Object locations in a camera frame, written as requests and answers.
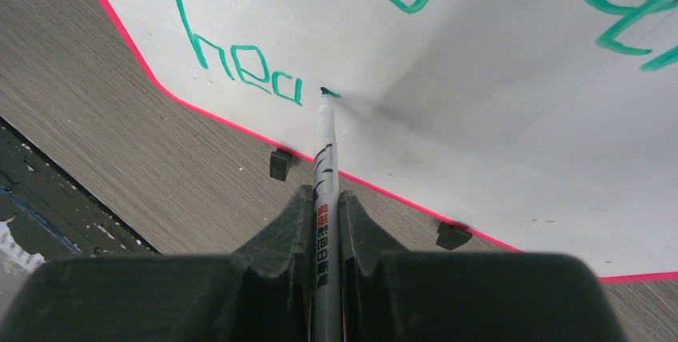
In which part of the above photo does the black whiteboard foot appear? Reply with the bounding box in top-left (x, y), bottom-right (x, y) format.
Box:
top-left (436, 221), bottom-right (473, 251)
top-left (269, 148), bottom-right (293, 181)

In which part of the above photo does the left black whiteboard foot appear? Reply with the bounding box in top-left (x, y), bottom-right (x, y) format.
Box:
top-left (269, 148), bottom-right (293, 181)

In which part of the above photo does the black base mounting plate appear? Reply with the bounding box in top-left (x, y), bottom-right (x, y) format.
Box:
top-left (1, 119), bottom-right (158, 269)

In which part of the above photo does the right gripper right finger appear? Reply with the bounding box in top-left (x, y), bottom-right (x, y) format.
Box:
top-left (338, 190), bottom-right (626, 341)

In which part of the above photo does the green whiteboard marker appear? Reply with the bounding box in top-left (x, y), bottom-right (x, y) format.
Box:
top-left (313, 87), bottom-right (343, 341)

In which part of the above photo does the whiteboard with red frame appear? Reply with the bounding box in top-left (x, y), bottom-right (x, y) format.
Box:
top-left (98, 0), bottom-right (677, 281)

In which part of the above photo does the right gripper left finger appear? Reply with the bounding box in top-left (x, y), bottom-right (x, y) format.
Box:
top-left (1, 185), bottom-right (313, 341)

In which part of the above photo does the right black whiteboard foot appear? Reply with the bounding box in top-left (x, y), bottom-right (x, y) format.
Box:
top-left (436, 221), bottom-right (473, 251)

